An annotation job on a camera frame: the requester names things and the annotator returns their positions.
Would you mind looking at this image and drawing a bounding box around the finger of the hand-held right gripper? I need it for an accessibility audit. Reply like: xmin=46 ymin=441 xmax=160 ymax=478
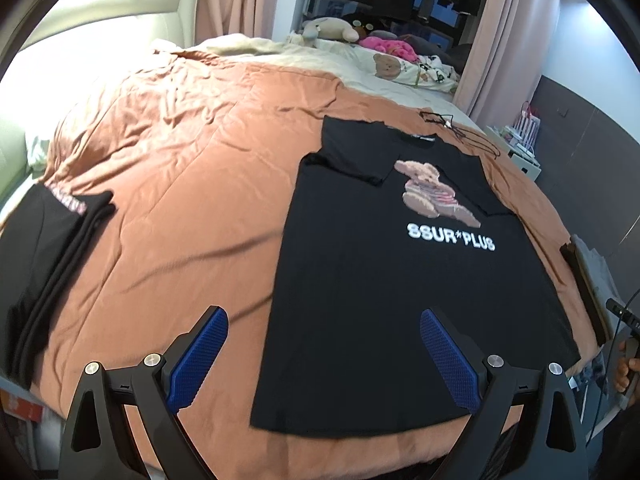
xmin=606 ymin=298 xmax=640 ymax=331

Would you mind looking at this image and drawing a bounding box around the black bear-print T-shirt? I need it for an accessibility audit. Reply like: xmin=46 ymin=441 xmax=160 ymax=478
xmin=249 ymin=114 xmax=582 ymax=439

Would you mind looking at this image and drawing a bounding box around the white wire rack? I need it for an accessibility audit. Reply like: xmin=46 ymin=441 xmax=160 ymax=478
xmin=514 ymin=100 xmax=542 ymax=147

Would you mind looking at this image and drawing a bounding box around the folded grey garment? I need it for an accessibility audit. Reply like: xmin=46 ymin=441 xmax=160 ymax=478
xmin=572 ymin=236 xmax=623 ymax=321

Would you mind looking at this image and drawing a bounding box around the folded black clothes pile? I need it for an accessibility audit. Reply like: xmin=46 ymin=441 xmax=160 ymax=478
xmin=0 ymin=182 xmax=117 ymax=392

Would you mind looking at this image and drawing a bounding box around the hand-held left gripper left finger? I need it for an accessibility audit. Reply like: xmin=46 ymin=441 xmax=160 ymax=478
xmin=60 ymin=305 xmax=230 ymax=480

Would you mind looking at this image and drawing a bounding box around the black and white patterned cloth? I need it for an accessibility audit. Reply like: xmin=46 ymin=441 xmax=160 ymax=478
xmin=414 ymin=52 xmax=462 ymax=92

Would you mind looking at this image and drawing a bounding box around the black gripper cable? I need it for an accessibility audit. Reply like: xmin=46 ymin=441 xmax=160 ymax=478
xmin=586 ymin=310 xmax=632 ymax=442

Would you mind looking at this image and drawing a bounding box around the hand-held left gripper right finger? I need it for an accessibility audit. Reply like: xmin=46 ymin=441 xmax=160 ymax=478
xmin=421 ymin=307 xmax=588 ymax=480

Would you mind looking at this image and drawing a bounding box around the pink plush toy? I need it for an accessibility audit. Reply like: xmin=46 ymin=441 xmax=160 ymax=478
xmin=359 ymin=35 xmax=420 ymax=64

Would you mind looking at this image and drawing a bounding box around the cream padded headboard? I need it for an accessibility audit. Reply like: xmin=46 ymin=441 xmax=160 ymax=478
xmin=7 ymin=0 xmax=202 ymax=88

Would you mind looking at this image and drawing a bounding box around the beige plush toy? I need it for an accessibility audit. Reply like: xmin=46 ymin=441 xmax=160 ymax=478
xmin=296 ymin=15 xmax=362 ymax=47

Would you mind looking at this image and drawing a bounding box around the black cord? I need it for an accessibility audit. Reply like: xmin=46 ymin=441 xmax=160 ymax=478
xmin=419 ymin=109 xmax=502 ymax=159

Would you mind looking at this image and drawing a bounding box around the orange box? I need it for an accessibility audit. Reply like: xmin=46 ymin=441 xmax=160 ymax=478
xmin=0 ymin=379 xmax=47 ymax=428

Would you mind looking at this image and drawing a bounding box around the orange blanket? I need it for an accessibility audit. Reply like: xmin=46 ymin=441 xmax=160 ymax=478
xmin=10 ymin=52 xmax=601 ymax=476

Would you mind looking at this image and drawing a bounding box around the person's right hand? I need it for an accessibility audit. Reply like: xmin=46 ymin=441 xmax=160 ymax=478
xmin=614 ymin=340 xmax=634 ymax=395

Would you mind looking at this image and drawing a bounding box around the grey folded cloth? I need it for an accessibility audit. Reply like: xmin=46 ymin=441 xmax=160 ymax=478
xmin=559 ymin=241 xmax=615 ymax=347

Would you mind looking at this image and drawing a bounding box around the pale pillow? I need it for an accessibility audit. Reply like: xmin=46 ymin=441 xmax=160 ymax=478
xmin=0 ymin=110 xmax=53 ymax=196

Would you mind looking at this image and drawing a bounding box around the grey cushion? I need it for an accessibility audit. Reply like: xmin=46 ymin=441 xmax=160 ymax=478
xmin=400 ymin=33 xmax=472 ymax=68

